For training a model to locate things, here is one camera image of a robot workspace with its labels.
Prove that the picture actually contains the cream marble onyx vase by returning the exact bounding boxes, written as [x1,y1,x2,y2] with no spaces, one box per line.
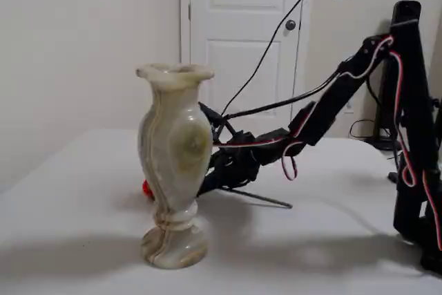
[135,62,215,270]

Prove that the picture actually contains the white panel door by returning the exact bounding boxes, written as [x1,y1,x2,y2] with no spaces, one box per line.
[179,0,311,136]

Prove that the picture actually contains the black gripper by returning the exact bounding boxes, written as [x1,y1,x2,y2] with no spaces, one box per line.
[197,130,260,202]

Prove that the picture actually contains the thin black looped cable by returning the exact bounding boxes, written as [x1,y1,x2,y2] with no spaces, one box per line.
[349,118,379,141]

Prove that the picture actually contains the tall black stand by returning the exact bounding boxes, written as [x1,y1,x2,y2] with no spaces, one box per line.
[374,0,423,151]

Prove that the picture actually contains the long black camera cable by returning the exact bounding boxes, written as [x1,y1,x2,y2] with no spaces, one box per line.
[220,0,348,120]

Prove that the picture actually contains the red rose with green stem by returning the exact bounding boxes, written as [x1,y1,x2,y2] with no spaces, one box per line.
[142,178,294,210]

